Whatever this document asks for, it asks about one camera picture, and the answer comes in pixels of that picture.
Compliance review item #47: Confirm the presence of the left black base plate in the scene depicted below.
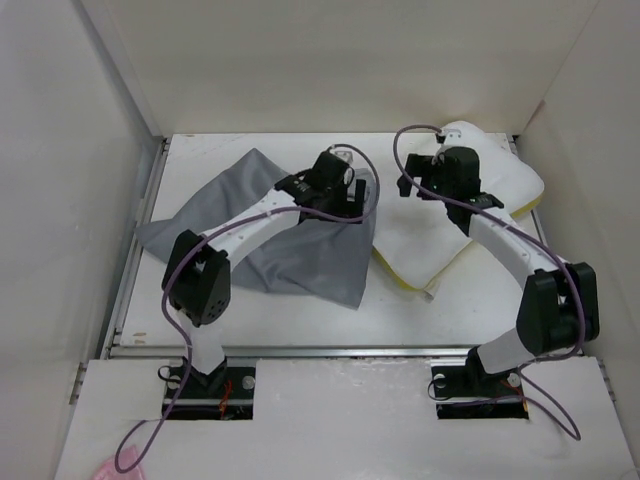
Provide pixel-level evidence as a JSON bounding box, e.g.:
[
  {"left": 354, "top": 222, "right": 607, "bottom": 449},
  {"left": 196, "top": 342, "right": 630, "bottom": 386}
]
[{"left": 158, "top": 363, "right": 256, "bottom": 421}]

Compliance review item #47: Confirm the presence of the grey pillowcase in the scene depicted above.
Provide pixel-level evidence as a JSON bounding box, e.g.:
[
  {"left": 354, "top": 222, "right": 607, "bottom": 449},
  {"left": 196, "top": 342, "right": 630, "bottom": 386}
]
[{"left": 135, "top": 149, "right": 377, "bottom": 309}]

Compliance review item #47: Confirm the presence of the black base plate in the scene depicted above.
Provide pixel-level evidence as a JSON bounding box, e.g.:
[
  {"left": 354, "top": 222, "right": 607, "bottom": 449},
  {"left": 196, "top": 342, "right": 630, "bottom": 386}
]
[
  {"left": 428, "top": 364, "right": 529, "bottom": 420},
  {"left": 158, "top": 363, "right": 256, "bottom": 421}
]

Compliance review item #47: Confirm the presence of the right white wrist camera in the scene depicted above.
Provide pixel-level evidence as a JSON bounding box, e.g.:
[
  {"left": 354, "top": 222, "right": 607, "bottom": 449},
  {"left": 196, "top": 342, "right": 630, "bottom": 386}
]
[{"left": 435, "top": 128, "right": 463, "bottom": 148}]

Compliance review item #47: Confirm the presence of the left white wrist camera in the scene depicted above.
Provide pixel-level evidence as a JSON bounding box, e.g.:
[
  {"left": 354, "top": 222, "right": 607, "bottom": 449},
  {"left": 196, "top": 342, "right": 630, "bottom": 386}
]
[{"left": 330, "top": 149, "right": 354, "bottom": 165}]

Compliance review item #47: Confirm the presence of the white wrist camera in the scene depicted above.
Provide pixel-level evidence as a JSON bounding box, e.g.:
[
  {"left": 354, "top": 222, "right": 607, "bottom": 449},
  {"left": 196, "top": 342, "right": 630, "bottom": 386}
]
[
  {"left": 435, "top": 128, "right": 463, "bottom": 148},
  {"left": 330, "top": 149, "right": 354, "bottom": 165}
]

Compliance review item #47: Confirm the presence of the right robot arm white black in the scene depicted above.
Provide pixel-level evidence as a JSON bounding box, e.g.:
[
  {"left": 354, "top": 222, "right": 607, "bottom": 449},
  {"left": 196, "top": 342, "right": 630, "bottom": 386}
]
[{"left": 397, "top": 146, "right": 600, "bottom": 400}]

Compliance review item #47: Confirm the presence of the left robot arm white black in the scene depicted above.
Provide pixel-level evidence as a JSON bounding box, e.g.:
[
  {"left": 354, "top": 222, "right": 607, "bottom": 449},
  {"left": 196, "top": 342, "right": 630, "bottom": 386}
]
[{"left": 161, "top": 149, "right": 380, "bottom": 397}]

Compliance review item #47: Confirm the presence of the left aluminium rail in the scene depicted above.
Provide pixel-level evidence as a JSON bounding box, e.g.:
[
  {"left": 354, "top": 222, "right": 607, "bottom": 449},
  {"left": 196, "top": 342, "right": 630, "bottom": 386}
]
[{"left": 93, "top": 137, "right": 171, "bottom": 360}]

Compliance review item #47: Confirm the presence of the right aluminium rail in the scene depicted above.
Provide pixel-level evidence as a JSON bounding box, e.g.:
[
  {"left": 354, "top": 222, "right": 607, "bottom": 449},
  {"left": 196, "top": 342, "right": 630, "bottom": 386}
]
[{"left": 508, "top": 135, "right": 584, "bottom": 346}]

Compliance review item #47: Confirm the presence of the white pillow yellow edge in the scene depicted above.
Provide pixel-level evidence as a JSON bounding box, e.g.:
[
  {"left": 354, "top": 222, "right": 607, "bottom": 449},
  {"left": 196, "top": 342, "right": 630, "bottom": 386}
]
[{"left": 373, "top": 120, "right": 544, "bottom": 293}]

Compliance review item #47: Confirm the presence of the aluminium rail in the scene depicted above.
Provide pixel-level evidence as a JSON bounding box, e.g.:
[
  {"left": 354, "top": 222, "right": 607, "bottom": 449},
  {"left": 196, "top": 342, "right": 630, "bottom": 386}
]
[
  {"left": 107, "top": 344, "right": 584, "bottom": 359},
  {"left": 508, "top": 135, "right": 584, "bottom": 346},
  {"left": 93, "top": 137, "right": 171, "bottom": 360}
]

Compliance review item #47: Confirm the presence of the front aluminium rail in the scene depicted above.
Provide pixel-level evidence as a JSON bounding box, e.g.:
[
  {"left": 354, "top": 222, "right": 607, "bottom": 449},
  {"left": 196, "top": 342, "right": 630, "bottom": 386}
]
[{"left": 107, "top": 344, "right": 584, "bottom": 359}]

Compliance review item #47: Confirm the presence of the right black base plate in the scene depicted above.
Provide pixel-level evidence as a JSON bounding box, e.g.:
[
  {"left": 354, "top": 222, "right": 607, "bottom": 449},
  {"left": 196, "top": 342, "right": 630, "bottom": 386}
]
[{"left": 428, "top": 364, "right": 529, "bottom": 420}]

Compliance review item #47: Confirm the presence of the pink plastic bag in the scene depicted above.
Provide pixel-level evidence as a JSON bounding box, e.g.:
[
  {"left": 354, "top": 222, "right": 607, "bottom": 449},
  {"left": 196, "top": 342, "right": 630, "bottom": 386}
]
[{"left": 91, "top": 446, "right": 146, "bottom": 480}]

